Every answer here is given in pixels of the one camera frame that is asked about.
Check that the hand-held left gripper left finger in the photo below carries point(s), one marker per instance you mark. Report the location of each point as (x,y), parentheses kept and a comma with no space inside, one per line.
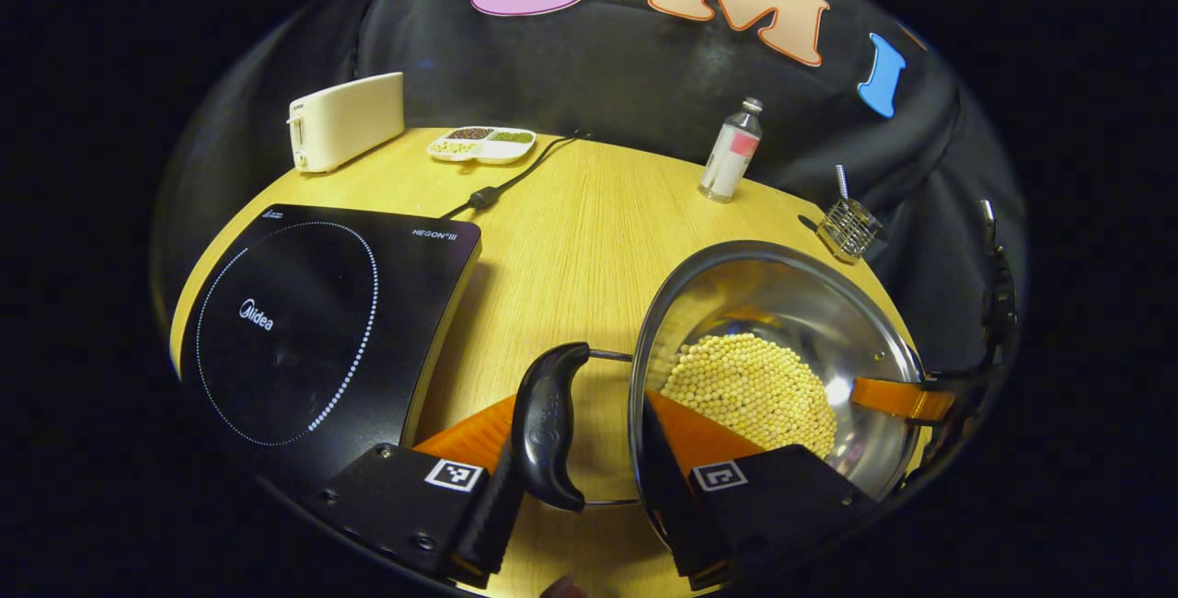
(488,524)

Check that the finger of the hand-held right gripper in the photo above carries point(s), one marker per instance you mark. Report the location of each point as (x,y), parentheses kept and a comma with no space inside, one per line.
(897,398)

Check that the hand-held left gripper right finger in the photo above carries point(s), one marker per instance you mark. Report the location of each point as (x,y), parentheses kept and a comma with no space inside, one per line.
(663,488)

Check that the stainless steel pot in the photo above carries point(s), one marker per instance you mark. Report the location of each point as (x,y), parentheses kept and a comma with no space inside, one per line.
(782,294)

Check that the black induction cooktop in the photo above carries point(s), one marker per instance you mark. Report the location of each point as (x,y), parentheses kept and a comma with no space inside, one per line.
(304,331)

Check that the pile of yellow soybeans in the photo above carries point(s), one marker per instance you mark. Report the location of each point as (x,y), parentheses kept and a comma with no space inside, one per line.
(745,386)

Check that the clear square holder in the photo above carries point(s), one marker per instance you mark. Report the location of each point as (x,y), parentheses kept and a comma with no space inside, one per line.
(848,230)

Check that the striped straw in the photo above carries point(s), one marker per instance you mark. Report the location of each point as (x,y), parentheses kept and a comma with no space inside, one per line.
(841,182)

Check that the clear bottle with pink label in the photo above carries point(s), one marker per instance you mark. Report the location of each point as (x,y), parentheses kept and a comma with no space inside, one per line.
(730,156)

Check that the white divided bean dish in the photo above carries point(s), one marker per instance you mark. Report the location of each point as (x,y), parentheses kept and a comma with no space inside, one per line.
(483,145)

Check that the white toaster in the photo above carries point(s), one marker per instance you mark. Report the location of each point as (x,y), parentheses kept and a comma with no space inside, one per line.
(345,120)

